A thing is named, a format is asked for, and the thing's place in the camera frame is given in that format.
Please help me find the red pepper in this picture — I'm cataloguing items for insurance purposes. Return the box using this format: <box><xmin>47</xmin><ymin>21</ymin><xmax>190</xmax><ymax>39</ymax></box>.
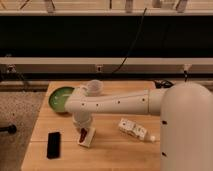
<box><xmin>79</xmin><ymin>128</ymin><xmax>87</xmax><ymax>142</ymax></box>

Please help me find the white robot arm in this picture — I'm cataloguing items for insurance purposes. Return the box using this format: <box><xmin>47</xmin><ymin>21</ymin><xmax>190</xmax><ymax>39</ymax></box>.
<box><xmin>65</xmin><ymin>82</ymin><xmax>213</xmax><ymax>171</ymax></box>

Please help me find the green bowl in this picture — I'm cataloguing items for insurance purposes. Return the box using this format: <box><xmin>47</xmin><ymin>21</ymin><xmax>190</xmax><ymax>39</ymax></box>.
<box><xmin>48</xmin><ymin>86</ymin><xmax>74</xmax><ymax>113</ymax></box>

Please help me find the black rectangular phone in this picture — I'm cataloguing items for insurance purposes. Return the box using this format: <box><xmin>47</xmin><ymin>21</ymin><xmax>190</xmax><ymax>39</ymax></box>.
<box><xmin>47</xmin><ymin>132</ymin><xmax>61</xmax><ymax>159</ymax></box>

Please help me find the black round knob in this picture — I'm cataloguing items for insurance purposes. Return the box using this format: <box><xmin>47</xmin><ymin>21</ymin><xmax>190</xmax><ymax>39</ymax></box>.
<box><xmin>0</xmin><ymin>125</ymin><xmax>17</xmax><ymax>134</ymax></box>

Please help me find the black hanging cable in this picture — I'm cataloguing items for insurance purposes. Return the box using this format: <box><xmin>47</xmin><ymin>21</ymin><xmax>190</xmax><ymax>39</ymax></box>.
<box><xmin>111</xmin><ymin>7</ymin><xmax>148</xmax><ymax>74</ymax></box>

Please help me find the black coiled cable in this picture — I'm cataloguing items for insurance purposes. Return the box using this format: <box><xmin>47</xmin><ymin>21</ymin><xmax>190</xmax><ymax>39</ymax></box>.
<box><xmin>153</xmin><ymin>79</ymin><xmax>175</xmax><ymax>89</ymax></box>

